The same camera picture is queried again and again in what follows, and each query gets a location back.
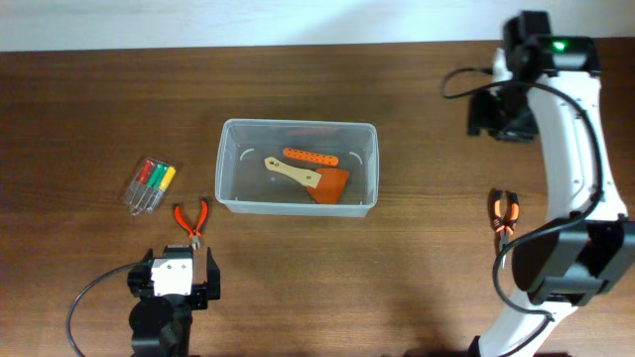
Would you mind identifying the orange black long nose pliers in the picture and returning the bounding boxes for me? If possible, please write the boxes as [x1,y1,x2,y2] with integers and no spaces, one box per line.
[489,189,520,254]

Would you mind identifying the wooden handled orange scraper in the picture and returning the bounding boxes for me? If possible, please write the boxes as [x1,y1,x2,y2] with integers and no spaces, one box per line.
[264,157,350,204]

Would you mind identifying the orange socket bit holder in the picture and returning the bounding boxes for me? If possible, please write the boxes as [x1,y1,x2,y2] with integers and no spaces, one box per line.
[283,148,339,168]

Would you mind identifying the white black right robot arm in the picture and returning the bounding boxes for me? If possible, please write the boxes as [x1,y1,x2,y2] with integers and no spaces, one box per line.
[467,11,634,356]

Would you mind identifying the clear plastic container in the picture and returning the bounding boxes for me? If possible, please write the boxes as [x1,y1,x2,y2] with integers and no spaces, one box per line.
[215,118,380,217]

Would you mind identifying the red black diagonal cutters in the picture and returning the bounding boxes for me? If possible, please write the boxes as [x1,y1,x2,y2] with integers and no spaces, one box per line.
[173,197,209,250]

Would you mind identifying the clear screwdriver set case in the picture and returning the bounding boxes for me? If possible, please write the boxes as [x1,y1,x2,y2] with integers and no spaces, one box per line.
[121,157,177,216]

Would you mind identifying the green handled screwdriver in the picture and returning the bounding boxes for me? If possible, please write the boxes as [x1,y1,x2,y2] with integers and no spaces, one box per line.
[148,164,167,188]

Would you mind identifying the red handled screwdriver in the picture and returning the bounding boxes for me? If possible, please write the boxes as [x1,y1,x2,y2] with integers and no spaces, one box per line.
[137,160,154,184]

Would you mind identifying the yellow handled screwdriver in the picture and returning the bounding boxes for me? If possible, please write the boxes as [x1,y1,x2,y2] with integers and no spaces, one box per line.
[158,167,176,191]

